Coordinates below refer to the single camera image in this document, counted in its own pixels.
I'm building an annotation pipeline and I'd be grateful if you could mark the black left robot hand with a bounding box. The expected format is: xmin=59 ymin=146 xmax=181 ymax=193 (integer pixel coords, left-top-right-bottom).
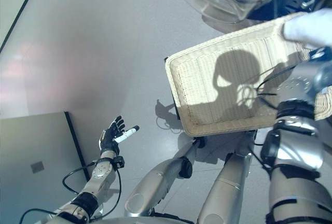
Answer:
xmin=99 ymin=116 xmax=140 ymax=158

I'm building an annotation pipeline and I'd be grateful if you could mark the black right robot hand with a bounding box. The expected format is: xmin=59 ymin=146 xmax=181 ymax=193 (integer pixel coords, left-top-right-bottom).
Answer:
xmin=308 ymin=46 xmax=332 ymax=94

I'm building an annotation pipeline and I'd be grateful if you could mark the white cloth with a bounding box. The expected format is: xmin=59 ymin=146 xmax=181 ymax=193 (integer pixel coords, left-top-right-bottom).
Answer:
xmin=282 ymin=8 xmax=332 ymax=50

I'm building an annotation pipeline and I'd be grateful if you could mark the grey label plate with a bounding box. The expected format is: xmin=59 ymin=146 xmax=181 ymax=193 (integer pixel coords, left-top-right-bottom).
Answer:
xmin=30 ymin=161 xmax=46 ymax=174

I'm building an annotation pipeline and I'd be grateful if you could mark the cream wicker basket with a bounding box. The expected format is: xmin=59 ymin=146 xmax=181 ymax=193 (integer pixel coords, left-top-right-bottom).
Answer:
xmin=164 ymin=11 xmax=332 ymax=136

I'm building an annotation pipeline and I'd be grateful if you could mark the silver right robot leg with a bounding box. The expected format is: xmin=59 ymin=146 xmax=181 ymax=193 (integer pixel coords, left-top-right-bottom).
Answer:
xmin=197 ymin=130 xmax=258 ymax=224

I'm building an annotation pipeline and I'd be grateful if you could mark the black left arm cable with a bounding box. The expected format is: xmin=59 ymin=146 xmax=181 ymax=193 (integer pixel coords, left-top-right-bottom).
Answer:
xmin=19 ymin=161 xmax=122 ymax=224

